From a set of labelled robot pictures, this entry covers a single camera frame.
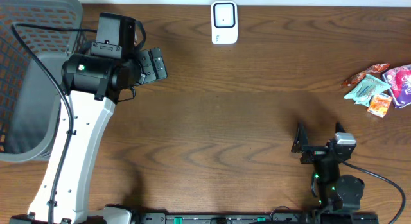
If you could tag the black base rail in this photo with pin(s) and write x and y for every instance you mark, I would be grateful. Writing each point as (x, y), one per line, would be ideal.
(277, 217)

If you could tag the purple pink floral packet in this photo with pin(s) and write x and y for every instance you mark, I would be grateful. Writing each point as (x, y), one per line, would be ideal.
(399, 80)

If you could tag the orange red snack bar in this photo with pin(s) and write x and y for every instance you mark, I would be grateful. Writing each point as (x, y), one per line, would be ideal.
(376, 68)

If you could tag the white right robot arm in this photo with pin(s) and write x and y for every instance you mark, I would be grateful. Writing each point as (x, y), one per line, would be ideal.
(339, 195)

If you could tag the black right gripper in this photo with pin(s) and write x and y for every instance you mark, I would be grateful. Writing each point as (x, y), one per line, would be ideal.
(316, 150)

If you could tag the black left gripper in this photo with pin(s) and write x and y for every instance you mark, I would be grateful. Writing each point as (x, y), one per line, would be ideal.
(153, 65)

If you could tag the dark grey plastic basket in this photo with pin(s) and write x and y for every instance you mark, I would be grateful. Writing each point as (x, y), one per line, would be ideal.
(30, 105)

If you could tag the mint green wipes packet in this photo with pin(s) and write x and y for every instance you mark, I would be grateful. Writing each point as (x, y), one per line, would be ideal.
(366, 89)

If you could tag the orange tissue packet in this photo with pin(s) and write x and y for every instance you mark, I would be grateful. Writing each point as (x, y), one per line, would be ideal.
(379, 105)

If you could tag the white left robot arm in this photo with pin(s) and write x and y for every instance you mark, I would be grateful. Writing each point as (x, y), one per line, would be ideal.
(92, 80)

